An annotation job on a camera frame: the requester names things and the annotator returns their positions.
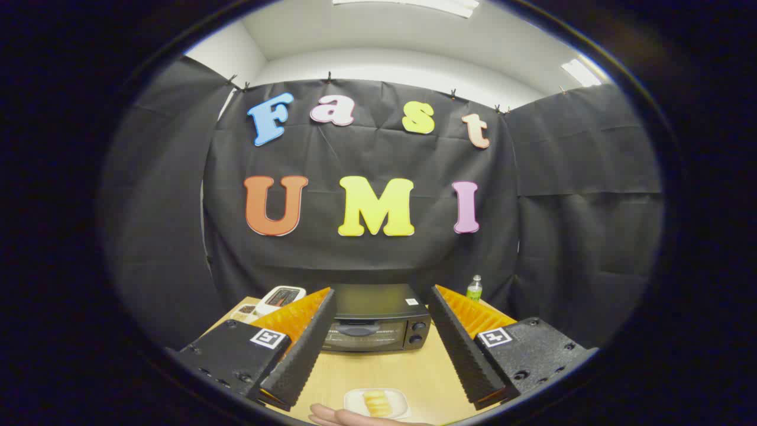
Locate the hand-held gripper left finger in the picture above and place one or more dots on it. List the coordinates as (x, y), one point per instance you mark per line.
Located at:
(310, 340)

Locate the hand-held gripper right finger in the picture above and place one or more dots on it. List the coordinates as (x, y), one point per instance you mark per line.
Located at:
(458, 346)

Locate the black toaster oven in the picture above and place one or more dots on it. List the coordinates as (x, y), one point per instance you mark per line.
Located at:
(378, 303)

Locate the yellow bread roll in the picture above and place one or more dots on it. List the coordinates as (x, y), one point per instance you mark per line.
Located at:
(377, 402)

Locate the white toaster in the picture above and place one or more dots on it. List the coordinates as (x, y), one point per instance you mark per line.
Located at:
(284, 296)

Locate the green drink bottle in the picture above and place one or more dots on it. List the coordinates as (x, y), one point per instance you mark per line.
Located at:
(474, 290)

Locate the white square plate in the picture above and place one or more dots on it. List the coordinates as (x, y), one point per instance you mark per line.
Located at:
(355, 402)

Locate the small ceiling light panel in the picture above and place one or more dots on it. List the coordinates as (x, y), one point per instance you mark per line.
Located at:
(581, 73)

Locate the long ceiling light panel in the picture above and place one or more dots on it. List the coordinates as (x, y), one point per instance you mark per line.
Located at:
(414, 5)

